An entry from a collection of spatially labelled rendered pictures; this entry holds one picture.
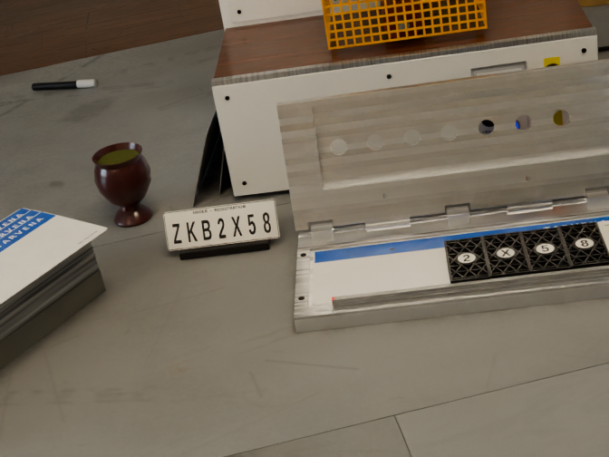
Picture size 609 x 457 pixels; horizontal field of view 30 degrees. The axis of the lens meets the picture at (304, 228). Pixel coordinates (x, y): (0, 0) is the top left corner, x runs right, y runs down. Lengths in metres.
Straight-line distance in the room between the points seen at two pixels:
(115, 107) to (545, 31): 0.87
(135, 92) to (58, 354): 0.86
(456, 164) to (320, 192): 0.18
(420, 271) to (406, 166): 0.16
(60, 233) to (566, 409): 0.69
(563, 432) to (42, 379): 0.63
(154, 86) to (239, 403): 1.04
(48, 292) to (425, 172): 0.52
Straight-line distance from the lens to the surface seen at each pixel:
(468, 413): 1.25
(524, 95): 1.52
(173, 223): 1.61
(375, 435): 1.24
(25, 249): 1.51
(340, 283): 1.45
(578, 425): 1.23
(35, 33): 2.72
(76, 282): 1.55
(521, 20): 1.72
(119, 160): 1.71
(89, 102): 2.23
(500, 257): 1.44
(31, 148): 2.09
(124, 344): 1.46
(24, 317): 1.50
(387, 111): 1.51
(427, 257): 1.48
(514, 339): 1.35
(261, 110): 1.66
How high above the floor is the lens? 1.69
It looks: 29 degrees down
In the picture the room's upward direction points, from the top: 10 degrees counter-clockwise
